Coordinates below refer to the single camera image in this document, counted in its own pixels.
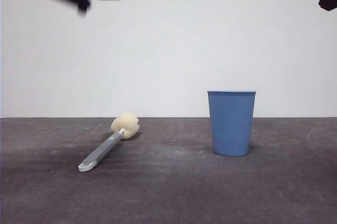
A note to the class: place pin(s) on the blue ribbed plastic cup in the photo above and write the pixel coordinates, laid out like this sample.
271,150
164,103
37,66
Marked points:
231,126

